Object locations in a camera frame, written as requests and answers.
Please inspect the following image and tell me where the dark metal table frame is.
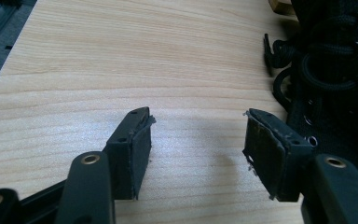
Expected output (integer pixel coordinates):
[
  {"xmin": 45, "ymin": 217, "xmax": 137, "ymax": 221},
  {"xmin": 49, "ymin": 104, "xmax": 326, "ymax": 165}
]
[{"xmin": 0, "ymin": 0, "xmax": 39, "ymax": 55}]

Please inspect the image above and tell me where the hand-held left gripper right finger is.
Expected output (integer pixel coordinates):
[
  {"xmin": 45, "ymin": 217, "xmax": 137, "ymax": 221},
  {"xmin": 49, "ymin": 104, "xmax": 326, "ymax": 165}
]
[{"xmin": 241, "ymin": 107, "xmax": 317, "ymax": 203}]

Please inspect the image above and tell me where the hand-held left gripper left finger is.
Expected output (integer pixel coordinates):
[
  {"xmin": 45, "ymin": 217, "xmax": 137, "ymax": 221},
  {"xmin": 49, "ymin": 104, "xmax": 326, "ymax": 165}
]
[{"xmin": 102, "ymin": 106, "xmax": 157, "ymax": 201}]

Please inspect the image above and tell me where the black knit shoe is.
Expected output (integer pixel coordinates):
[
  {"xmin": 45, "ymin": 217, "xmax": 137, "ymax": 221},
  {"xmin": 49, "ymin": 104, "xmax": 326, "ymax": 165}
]
[{"xmin": 262, "ymin": 0, "xmax": 358, "ymax": 189}]

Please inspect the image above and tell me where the light wooden block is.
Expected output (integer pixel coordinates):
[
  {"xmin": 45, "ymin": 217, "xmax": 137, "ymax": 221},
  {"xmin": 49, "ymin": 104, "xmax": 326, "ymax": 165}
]
[{"xmin": 268, "ymin": 0, "xmax": 296, "ymax": 16}]

